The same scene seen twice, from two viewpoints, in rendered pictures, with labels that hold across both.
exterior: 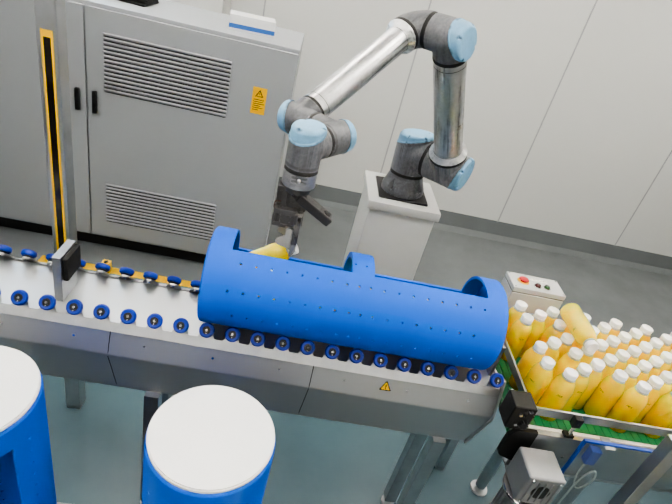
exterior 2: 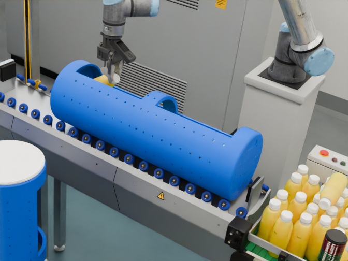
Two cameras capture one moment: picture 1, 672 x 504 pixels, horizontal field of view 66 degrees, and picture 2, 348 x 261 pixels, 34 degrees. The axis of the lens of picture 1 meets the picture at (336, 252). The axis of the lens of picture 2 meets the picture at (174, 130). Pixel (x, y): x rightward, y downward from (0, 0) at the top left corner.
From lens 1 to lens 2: 1.38 m
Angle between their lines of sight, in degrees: 30
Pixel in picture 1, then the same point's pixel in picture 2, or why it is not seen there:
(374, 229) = (251, 103)
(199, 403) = (12, 147)
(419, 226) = (288, 106)
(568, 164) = not seen: outside the picture
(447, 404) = (203, 223)
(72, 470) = not seen: hidden behind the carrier
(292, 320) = (97, 124)
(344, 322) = (126, 132)
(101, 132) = not seen: hidden behind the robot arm
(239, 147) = (206, 35)
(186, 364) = (47, 147)
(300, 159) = (106, 13)
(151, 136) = (146, 20)
